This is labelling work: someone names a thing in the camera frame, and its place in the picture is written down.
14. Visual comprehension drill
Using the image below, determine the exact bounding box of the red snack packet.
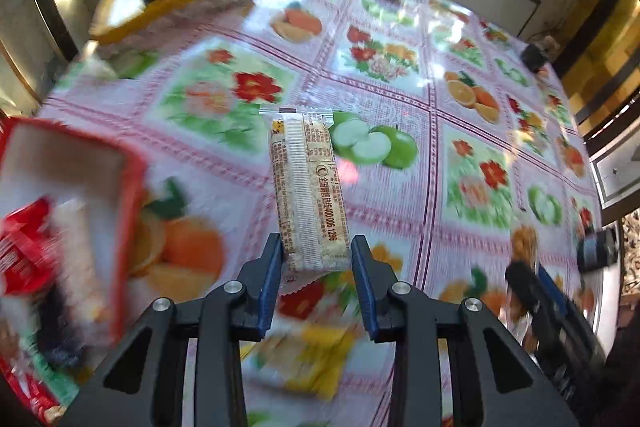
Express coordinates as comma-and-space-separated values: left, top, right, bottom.
0, 197, 62, 299

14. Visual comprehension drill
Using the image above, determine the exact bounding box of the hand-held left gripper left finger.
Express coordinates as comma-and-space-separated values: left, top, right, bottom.
60, 232, 284, 427

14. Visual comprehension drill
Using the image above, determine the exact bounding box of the clear biscuit packet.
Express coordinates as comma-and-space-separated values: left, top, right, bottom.
52, 201, 114, 324

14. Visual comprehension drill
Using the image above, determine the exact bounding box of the yellow wooden door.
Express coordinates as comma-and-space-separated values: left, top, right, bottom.
560, 0, 640, 120

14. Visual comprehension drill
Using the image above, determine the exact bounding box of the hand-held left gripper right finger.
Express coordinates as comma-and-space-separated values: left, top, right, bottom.
350, 234, 582, 427

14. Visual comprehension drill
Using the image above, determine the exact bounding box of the small black cup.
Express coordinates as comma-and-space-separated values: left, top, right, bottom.
521, 36, 559, 73

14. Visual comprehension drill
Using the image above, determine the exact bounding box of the red rimmed white tray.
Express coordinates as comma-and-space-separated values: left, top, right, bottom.
0, 117, 149, 349

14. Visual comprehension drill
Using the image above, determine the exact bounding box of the long rice bar packet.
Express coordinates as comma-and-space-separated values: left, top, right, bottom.
259, 103, 352, 273

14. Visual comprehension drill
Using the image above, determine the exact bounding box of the small yellow clear packet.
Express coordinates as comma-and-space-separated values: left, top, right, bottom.
257, 322, 354, 396

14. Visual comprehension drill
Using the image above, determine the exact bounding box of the clear fried snack packet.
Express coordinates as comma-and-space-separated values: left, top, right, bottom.
506, 224, 545, 349

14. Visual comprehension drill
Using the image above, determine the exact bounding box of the dark blue snack packet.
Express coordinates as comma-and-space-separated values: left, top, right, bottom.
30, 287, 87, 369

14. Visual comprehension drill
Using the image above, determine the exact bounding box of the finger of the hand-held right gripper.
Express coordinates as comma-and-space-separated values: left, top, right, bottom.
536, 264, 597, 339
505, 259, 551, 353

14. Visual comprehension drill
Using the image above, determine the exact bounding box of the green clear snack packet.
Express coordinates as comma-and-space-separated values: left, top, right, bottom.
29, 357, 82, 409

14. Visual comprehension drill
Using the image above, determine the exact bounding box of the floral plastic tablecloth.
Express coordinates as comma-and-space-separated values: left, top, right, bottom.
0, 0, 607, 427

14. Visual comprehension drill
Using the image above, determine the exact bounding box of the small black box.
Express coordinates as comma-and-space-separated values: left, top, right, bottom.
576, 229, 621, 273

